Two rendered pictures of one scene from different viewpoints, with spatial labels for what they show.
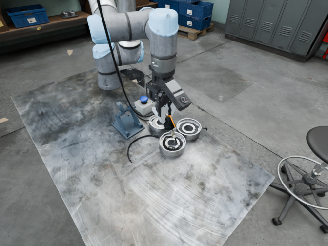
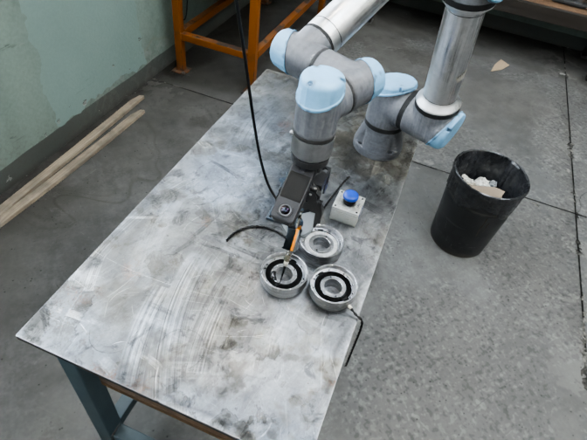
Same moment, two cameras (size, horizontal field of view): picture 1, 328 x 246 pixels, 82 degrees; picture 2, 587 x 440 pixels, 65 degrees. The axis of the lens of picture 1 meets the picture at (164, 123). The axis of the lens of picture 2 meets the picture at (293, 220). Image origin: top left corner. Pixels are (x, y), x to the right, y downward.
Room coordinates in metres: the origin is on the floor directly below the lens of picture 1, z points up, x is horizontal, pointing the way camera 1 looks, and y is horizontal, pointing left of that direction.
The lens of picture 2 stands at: (0.16, -0.56, 1.65)
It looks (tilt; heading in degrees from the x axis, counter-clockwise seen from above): 46 degrees down; 57
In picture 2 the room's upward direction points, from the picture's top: 9 degrees clockwise
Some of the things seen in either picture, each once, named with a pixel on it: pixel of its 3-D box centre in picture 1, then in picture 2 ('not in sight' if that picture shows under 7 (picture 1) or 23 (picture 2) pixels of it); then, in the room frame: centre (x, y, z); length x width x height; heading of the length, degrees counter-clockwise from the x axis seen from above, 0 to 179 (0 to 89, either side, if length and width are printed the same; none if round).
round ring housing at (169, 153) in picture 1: (172, 144); (283, 276); (0.50, -0.03, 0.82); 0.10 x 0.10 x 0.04
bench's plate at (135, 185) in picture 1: (114, 129); (279, 197); (0.61, 0.22, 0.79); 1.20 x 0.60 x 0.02; 42
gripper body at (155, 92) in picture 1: (162, 84); (307, 175); (0.54, 0.01, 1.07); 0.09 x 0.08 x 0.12; 43
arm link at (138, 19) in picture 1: (146, 24); (346, 81); (0.63, 0.05, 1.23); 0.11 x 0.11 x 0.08; 21
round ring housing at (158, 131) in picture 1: (161, 123); (321, 245); (0.62, 0.01, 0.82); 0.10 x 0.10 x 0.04
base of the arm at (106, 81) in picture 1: (109, 75); (381, 132); (1.00, 0.32, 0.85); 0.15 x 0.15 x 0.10
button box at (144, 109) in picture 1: (144, 105); (348, 206); (0.75, 0.10, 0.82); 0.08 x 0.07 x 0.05; 42
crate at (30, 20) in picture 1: (28, 16); not in sight; (3.47, 2.23, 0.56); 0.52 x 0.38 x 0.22; 129
